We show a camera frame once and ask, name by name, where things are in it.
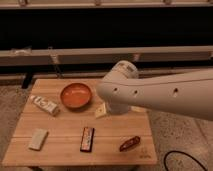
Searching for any red pocket knife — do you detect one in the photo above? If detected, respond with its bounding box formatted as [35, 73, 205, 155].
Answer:
[119, 136, 140, 152]

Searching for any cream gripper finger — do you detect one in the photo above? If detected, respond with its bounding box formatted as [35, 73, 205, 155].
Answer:
[95, 104, 107, 118]
[131, 106, 146, 113]

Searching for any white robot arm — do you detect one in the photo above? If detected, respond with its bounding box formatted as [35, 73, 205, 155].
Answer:
[96, 60, 213, 121]

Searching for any wooden table board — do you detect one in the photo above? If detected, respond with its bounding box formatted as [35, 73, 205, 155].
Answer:
[1, 78, 158, 167]

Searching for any white tube with label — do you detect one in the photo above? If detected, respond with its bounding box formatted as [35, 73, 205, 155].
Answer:
[30, 95, 60, 116]

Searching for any grey horizontal rail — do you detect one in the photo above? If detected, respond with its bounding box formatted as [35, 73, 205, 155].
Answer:
[0, 45, 213, 66]

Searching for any black cable loop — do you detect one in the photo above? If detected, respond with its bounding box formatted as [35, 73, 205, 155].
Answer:
[163, 150, 209, 171]

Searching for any black and orange box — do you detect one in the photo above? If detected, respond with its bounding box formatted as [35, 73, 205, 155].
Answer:
[80, 127, 95, 152]

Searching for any orange ceramic bowl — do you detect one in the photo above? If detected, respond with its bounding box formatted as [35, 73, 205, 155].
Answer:
[60, 83, 92, 109]

